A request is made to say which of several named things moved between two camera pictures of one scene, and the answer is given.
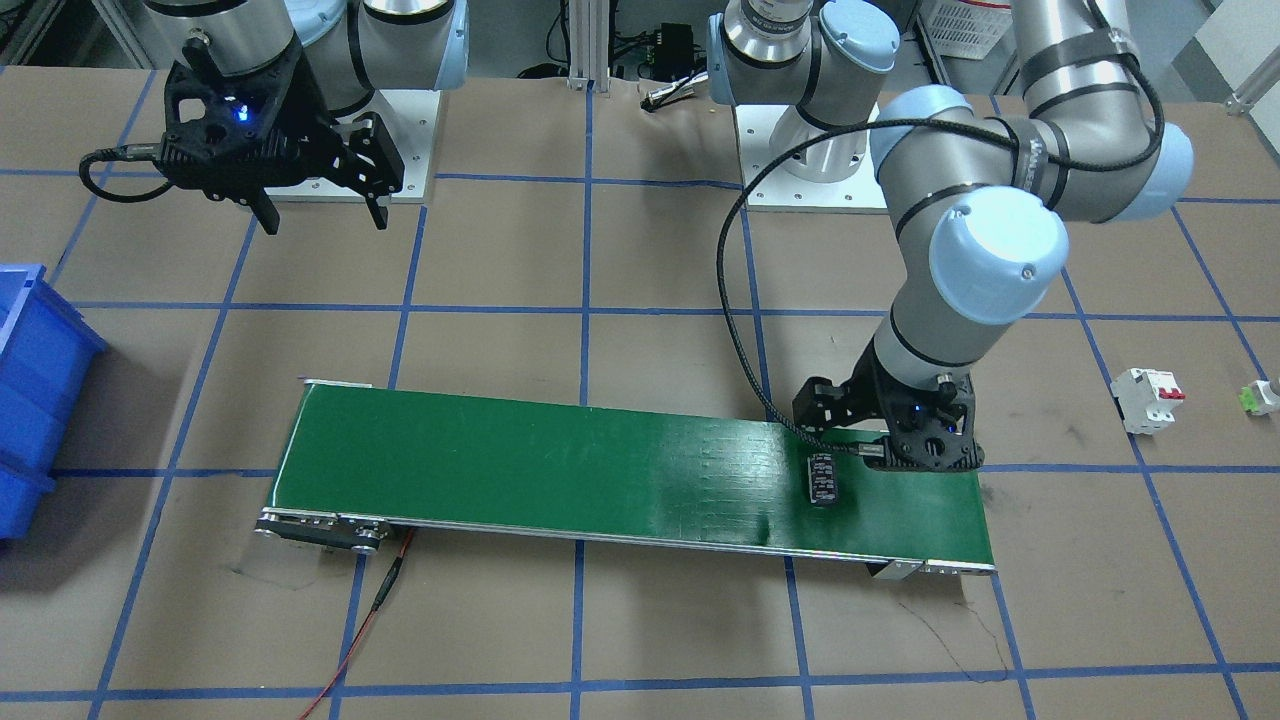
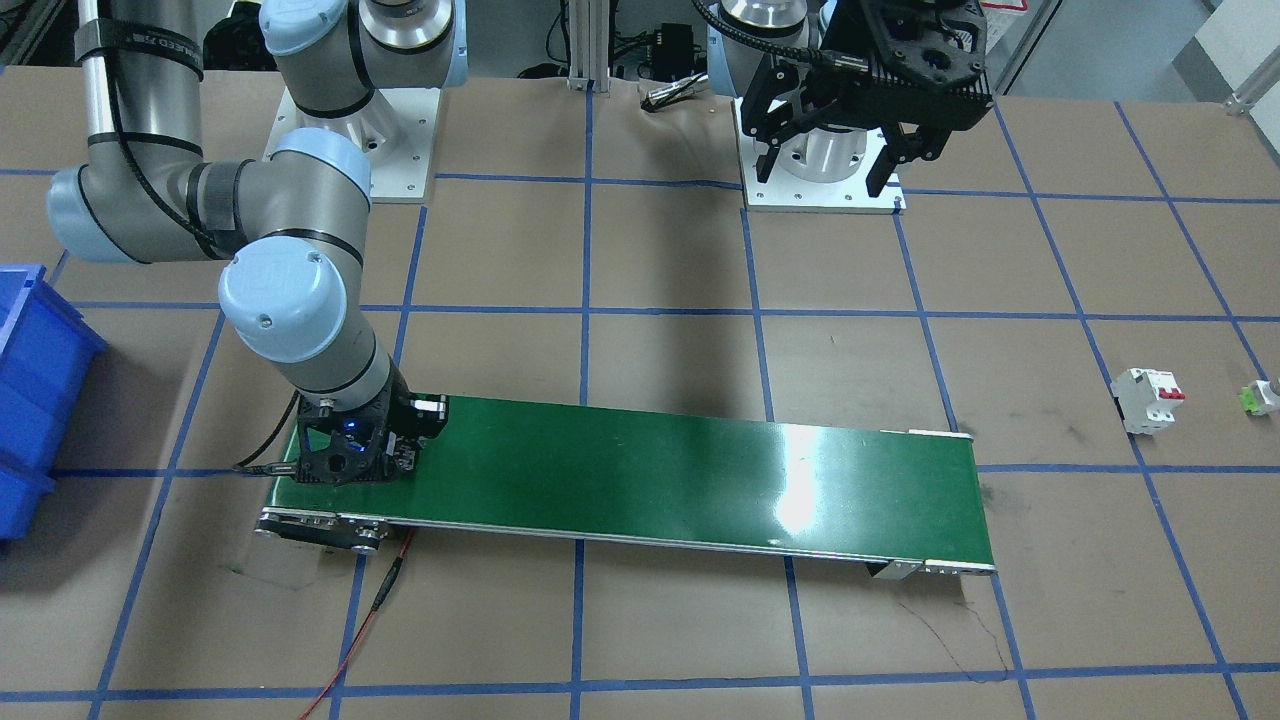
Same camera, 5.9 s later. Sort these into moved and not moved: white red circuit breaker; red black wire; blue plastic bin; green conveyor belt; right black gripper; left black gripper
Moved: right black gripper; left black gripper
Not moved: red black wire; blue plastic bin; white red circuit breaker; green conveyor belt
